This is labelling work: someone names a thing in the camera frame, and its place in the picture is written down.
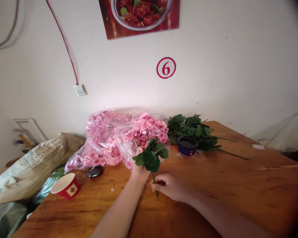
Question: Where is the red paper cup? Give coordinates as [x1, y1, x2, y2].
[50, 173, 80, 201]

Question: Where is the red wall cable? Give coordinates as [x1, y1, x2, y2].
[45, 0, 80, 86]

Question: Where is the person's left hand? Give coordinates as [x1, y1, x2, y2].
[130, 146, 152, 182]

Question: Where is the beige woven sack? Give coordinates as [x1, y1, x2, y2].
[0, 133, 86, 205]

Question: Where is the white frame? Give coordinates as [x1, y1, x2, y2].
[12, 118, 49, 147]

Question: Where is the red round wall sticker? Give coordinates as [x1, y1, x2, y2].
[156, 57, 177, 80]

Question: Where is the dark blue round glue pot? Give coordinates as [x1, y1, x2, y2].
[176, 136, 199, 157]

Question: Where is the small black oval object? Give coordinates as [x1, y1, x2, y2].
[84, 166, 104, 179]

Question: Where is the grey wall cable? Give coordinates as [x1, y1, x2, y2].
[0, 0, 21, 49]

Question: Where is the white wall switch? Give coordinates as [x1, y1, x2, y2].
[73, 84, 88, 97]

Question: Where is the olive green cloth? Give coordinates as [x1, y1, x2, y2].
[0, 201, 28, 238]

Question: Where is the translucent white plastic sheet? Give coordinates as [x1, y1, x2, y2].
[251, 104, 298, 155]

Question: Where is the pink artificial flower bouquet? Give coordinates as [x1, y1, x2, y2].
[124, 113, 171, 199]

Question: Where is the pile of green leaf stems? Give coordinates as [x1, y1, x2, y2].
[167, 114, 251, 161]

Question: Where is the person's right hand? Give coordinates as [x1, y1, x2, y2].
[151, 173, 192, 203]

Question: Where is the green plastic bag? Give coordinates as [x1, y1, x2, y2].
[31, 166, 67, 204]

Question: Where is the plastic bag of pink flowers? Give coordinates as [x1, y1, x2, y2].
[64, 107, 170, 175]

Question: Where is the red food poster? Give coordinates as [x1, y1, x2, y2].
[98, 0, 181, 41]

